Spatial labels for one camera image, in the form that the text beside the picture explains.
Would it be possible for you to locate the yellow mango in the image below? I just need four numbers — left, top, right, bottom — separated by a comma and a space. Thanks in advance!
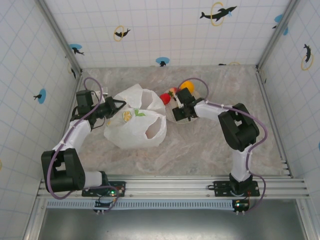
179, 80, 195, 93

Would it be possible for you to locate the aluminium side rail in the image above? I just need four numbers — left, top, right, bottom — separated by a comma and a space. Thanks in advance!
256, 65, 294, 179

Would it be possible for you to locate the white slotted cable duct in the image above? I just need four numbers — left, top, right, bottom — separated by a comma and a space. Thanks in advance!
46, 199, 236, 210

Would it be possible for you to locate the aluminium mounting rail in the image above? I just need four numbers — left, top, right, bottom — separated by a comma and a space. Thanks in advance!
36, 174, 311, 201

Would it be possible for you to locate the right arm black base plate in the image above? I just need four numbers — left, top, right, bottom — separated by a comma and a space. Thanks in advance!
213, 180, 260, 198

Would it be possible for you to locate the white plastic bag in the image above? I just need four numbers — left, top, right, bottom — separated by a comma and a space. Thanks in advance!
103, 83, 168, 150

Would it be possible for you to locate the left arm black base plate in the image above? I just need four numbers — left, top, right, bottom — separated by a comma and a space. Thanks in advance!
81, 181, 127, 198

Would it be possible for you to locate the aluminium frame post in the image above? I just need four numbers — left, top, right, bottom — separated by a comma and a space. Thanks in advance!
256, 0, 300, 70
36, 0, 83, 76

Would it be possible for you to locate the grey metal panel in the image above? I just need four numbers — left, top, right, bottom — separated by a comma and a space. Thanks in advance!
37, 199, 311, 240

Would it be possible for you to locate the red strawberry toy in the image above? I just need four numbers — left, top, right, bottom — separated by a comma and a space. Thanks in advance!
159, 93, 172, 105

